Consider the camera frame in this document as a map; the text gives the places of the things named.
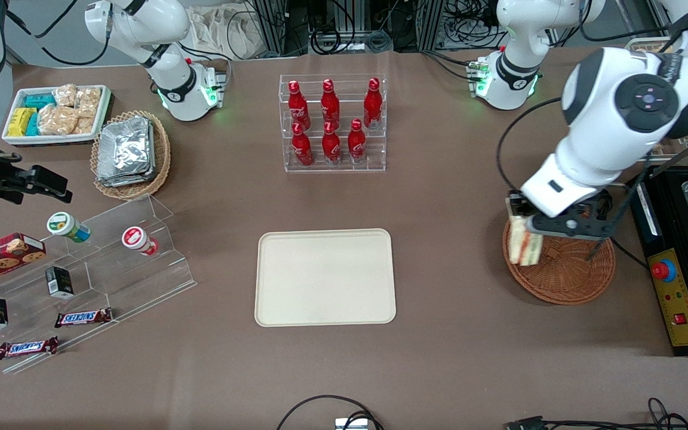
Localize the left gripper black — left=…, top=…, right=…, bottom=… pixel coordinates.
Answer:
left=507, top=190, right=615, bottom=235

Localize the layered sandwich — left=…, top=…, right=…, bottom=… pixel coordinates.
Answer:
left=508, top=215, right=545, bottom=267

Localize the brown round wicker basket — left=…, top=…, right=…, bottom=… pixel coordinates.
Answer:
left=502, top=216, right=617, bottom=306

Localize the light wicker basket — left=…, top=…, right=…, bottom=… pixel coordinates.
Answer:
left=91, top=110, right=172, bottom=200

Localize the cream plastic serving tray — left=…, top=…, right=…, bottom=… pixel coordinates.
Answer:
left=254, top=228, right=397, bottom=328

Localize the green sunflower lid cup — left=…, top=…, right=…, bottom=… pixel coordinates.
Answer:
left=46, top=211, right=91, bottom=244

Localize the white rectangular snack bin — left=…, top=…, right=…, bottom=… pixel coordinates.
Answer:
left=2, top=84, right=112, bottom=146

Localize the yellow snack packet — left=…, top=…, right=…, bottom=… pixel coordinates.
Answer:
left=8, top=107, right=35, bottom=137

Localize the foil wrapped pack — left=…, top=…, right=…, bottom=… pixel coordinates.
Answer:
left=97, top=119, right=156, bottom=188
left=98, top=117, right=152, bottom=180

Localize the red strawberry yogurt cup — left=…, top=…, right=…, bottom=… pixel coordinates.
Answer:
left=121, top=226, right=159, bottom=257

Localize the clear acrylic stepped display stand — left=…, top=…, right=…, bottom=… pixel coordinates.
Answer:
left=0, top=193, right=198, bottom=376

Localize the Snickers chocolate bar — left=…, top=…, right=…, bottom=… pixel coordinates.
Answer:
left=0, top=336, right=59, bottom=360
left=54, top=307, right=113, bottom=328

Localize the red emergency stop button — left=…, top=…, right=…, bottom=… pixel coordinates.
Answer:
left=651, top=258, right=678, bottom=283

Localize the red cola bottle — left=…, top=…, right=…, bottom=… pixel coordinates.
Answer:
left=288, top=80, right=311, bottom=131
left=322, top=121, right=341, bottom=165
left=348, top=118, right=367, bottom=164
left=363, top=78, right=382, bottom=129
left=321, top=79, right=340, bottom=129
left=292, top=122, right=314, bottom=167

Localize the clear acrylic bottle rack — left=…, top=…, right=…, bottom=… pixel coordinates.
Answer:
left=279, top=73, right=388, bottom=174

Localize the black machine with yellow panel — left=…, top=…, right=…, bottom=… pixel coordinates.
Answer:
left=626, top=161, right=688, bottom=358

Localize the cream cloth bag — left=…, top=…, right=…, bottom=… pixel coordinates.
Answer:
left=188, top=5, right=273, bottom=60

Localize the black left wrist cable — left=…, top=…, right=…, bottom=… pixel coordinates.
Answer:
left=495, top=97, right=650, bottom=262

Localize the black cable bundle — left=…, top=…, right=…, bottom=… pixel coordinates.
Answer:
left=440, top=0, right=509, bottom=51

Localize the white wire shelf rack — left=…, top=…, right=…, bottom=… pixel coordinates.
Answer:
left=623, top=36, right=688, bottom=157

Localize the black cable with connector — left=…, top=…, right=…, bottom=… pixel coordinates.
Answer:
left=504, top=397, right=688, bottom=430

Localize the aluminium frame rack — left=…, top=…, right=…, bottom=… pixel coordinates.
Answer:
left=248, top=0, right=461, bottom=56

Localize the black looped cable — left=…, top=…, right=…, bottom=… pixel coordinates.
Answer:
left=277, top=394, right=384, bottom=430

